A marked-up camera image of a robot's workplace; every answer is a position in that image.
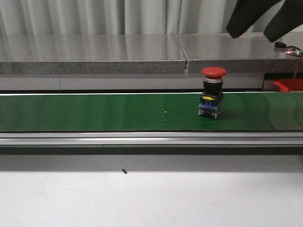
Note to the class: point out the small sensor circuit board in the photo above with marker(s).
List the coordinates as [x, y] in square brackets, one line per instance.
[289, 49]

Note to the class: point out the green conveyor belt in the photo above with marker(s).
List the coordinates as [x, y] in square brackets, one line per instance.
[272, 111]

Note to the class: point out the red mushroom push button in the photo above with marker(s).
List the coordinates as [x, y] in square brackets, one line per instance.
[211, 100]

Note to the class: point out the red plastic bin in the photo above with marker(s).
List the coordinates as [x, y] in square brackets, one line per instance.
[285, 85]

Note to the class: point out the white pleated curtain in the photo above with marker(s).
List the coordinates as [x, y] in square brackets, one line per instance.
[114, 17]

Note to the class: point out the grey stone counter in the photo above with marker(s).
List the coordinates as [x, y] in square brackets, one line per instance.
[138, 62]

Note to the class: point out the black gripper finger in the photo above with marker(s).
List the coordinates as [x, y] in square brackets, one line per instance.
[289, 17]
[245, 14]

